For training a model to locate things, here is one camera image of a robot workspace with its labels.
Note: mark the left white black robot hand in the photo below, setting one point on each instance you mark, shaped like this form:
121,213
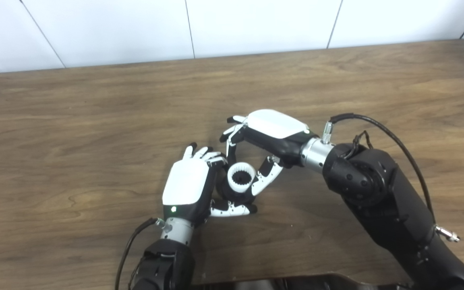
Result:
185,181

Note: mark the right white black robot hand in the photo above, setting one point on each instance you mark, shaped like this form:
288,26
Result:
276,125

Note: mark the round black part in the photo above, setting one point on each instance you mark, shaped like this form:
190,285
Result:
241,177

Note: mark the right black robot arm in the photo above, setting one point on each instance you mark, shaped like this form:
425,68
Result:
377,193

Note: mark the black robot body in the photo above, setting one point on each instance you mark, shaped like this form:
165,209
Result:
296,282

